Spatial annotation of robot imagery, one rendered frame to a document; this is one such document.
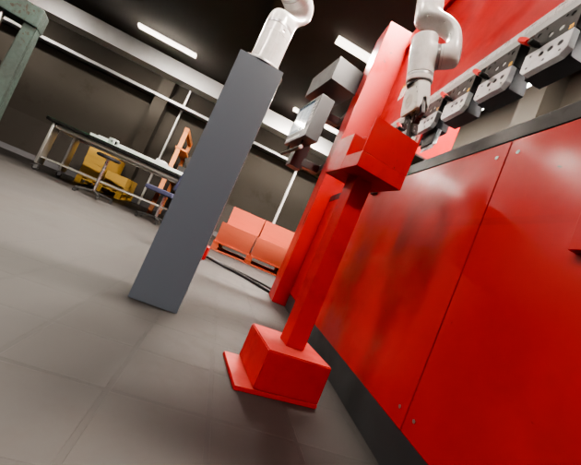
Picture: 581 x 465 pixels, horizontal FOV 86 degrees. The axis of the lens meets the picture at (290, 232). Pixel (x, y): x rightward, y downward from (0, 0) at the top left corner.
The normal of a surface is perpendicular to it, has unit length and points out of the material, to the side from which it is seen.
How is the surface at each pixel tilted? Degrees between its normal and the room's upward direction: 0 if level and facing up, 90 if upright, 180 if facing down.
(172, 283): 90
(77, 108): 90
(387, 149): 90
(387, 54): 90
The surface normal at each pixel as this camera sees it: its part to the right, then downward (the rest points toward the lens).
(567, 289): -0.91, -0.40
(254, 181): 0.22, 0.03
